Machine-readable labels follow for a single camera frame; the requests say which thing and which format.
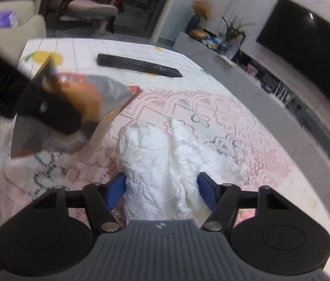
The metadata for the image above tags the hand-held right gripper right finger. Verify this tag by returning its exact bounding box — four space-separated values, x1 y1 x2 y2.
197 172 290 232

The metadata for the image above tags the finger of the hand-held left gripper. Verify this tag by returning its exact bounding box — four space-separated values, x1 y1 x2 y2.
16 85 83 136

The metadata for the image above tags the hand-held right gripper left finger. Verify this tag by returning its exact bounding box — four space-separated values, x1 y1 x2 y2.
33 172 127 233

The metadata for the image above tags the white tissue paper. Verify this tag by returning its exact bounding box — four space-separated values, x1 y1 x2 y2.
118 116 247 221

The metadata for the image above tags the silver orange snack bag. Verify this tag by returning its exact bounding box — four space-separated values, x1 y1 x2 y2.
10 59 142 160

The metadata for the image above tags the beige sofa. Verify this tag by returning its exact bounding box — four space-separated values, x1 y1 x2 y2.
0 0 47 62

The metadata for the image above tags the white checked table cover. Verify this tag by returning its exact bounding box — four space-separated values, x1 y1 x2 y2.
17 37 330 237

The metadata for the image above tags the black remote control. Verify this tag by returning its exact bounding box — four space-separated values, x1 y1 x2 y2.
96 53 183 78

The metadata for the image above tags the pink office chair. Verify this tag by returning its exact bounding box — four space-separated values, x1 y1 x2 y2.
60 0 132 33

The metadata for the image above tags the pile of snack packets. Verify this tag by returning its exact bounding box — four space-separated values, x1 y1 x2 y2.
191 29 238 59

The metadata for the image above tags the low television cabinet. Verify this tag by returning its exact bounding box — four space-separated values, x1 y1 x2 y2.
174 31 330 182

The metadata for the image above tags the green potted plant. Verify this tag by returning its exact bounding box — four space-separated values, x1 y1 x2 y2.
220 15 255 43

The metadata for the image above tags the blue vase with yellow flowers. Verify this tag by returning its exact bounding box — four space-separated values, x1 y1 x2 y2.
185 0 212 34

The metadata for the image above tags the black wall television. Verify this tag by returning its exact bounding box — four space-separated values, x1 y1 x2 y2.
256 0 330 116

